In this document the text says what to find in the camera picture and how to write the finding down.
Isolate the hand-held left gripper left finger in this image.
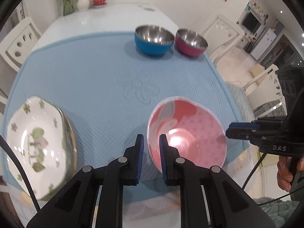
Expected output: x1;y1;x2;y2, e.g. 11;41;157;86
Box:
26;134;145;228

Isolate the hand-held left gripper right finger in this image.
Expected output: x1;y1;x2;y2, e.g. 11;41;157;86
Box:
159;134;276;228

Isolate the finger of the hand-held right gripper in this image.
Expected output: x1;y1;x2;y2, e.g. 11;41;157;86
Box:
226;122;259;143

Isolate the pink ceramic bowl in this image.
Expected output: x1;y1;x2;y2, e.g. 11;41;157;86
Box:
147;96;227;175

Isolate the round leaf print plate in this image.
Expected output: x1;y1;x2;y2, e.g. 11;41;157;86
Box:
60;114;78;190

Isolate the hexagonal tree print plate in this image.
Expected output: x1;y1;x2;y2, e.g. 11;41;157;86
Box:
55;107;74;195
5;96;72;201

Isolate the magenta steel bowl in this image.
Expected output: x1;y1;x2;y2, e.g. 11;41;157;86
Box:
174;28;209;58

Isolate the blue steel bowl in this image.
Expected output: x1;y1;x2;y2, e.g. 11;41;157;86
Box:
134;25;175;57

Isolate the person's right hand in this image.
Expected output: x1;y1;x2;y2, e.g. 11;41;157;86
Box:
277;157;292;192

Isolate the pale teal seat cushion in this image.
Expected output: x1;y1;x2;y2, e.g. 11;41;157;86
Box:
224;82;256;122

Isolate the white dining chair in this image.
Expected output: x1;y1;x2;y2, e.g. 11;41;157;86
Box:
201;14;245;64
0;17;43;72
245;64;285;112

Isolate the white cabinet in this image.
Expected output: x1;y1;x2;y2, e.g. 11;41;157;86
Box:
250;27;277;61

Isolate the light blue textured mat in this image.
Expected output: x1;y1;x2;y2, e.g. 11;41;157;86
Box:
0;30;256;202

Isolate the black television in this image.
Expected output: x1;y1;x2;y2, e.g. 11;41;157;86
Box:
242;12;261;34

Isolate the white ceramic vase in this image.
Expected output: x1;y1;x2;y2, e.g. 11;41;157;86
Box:
77;0;90;12

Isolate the glass vase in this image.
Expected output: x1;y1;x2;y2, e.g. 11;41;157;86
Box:
62;0;76;15

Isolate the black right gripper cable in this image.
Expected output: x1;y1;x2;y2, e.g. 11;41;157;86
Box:
242;152;294;205

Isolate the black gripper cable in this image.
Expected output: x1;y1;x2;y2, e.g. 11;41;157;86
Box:
0;135;41;212
242;152;294;205

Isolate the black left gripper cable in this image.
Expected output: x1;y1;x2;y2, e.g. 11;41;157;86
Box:
0;135;41;212

